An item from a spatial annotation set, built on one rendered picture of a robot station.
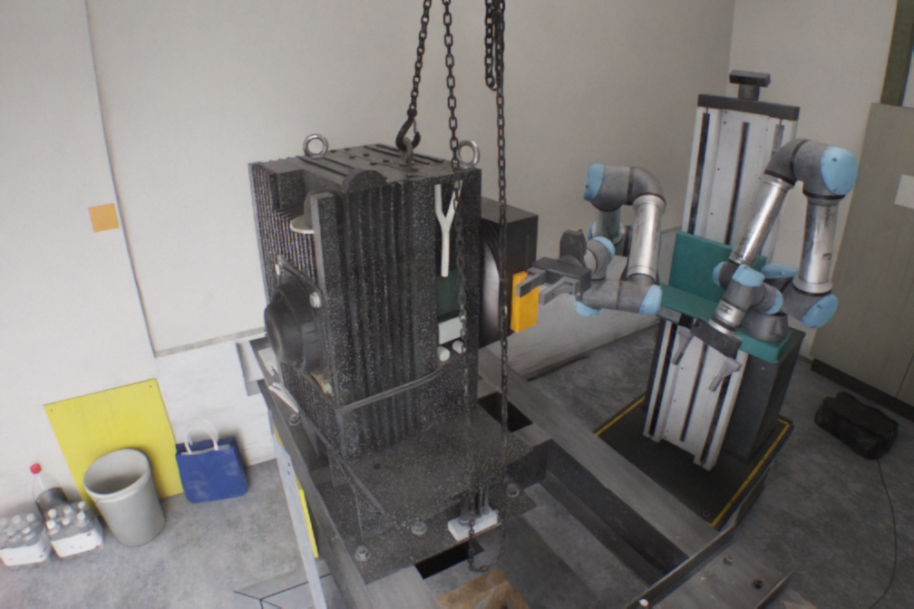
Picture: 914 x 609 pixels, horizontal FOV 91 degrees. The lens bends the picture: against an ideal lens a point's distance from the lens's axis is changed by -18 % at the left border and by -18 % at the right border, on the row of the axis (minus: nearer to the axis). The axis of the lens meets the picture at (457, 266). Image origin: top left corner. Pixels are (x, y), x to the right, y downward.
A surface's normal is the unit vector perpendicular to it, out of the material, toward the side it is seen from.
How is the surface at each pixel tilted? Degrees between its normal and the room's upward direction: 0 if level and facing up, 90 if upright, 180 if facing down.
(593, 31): 90
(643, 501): 0
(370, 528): 90
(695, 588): 0
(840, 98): 90
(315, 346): 87
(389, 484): 0
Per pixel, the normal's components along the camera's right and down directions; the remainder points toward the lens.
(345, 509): 0.00, -0.92
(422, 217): 0.61, 0.30
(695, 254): -0.76, 0.25
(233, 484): 0.32, 0.36
